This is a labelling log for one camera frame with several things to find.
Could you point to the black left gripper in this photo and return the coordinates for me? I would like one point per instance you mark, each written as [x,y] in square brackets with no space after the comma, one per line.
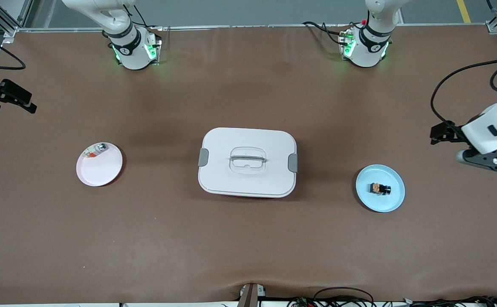
[452,133]

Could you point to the small dark brown item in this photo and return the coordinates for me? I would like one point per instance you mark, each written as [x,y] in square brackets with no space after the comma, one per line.
[379,188]

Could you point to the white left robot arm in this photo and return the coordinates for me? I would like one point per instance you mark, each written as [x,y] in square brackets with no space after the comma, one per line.
[487,132]

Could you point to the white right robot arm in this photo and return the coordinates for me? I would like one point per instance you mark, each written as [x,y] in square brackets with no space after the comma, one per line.
[131,47]

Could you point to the white lunch box grey latches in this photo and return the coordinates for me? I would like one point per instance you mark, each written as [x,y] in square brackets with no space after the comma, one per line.
[247,170]

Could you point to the light blue round plate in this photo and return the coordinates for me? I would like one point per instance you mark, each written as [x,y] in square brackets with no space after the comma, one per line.
[395,200]

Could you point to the small white red component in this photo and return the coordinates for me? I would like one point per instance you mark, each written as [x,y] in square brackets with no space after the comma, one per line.
[90,152]

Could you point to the pink round plate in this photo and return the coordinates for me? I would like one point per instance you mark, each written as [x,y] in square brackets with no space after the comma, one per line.
[99,168]

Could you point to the small silver metal switch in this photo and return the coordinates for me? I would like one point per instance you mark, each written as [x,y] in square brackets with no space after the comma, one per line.
[101,148]

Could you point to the table edge clamp bracket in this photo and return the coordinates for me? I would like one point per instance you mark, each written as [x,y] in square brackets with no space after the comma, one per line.
[250,295]

